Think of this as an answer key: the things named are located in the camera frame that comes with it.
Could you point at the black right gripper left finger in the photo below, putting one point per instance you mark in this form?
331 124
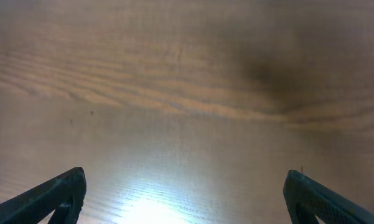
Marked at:
61 197

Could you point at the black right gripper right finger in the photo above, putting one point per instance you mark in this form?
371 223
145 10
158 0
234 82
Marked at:
308 202

